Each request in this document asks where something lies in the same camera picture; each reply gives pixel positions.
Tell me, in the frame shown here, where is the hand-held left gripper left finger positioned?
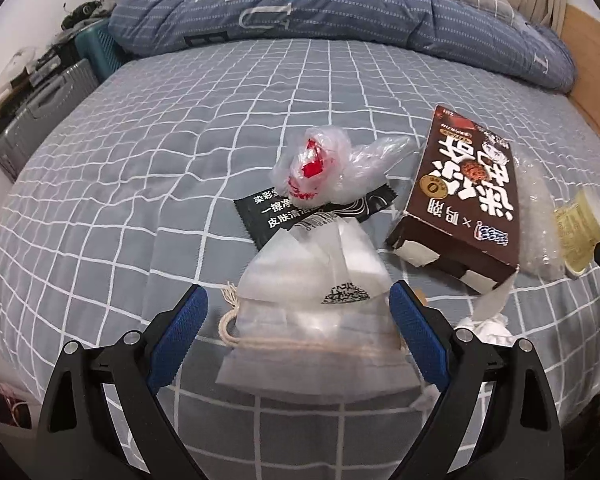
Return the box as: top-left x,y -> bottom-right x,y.
34,284 -> 210,480

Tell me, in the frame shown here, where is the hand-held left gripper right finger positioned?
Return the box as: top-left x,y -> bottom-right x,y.
387,280 -> 566,480

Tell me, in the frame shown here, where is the white tissue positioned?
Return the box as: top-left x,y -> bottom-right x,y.
455,280 -> 518,348

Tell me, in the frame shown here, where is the clear bubble wrap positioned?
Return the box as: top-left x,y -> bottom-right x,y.
512,155 -> 571,278

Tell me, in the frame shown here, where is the translucent white drawstring bag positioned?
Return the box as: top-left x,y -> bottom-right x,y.
215,220 -> 421,395

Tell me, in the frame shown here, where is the black sachet packet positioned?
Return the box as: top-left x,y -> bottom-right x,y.
233,182 -> 397,250

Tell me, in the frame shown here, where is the brown snack box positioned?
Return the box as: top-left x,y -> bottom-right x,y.
384,105 -> 522,295

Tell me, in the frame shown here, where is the plastic bag red print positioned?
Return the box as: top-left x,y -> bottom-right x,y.
271,126 -> 421,207

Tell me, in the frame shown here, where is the grey checked bed sheet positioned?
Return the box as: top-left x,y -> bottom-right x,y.
0,35 -> 600,480

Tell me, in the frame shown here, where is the grey suitcase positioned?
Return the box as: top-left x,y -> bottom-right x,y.
0,57 -> 101,183

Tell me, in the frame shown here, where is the teal plastic stool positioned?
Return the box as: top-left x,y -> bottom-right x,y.
72,20 -> 128,83

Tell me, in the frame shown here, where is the white plastic item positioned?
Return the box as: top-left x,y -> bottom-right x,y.
0,47 -> 43,96

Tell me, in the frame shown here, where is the blue striped quilt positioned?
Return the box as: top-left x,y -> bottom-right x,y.
109,0 -> 578,93

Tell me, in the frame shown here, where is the wooden bed frame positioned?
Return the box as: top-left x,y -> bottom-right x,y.
562,5 -> 600,161

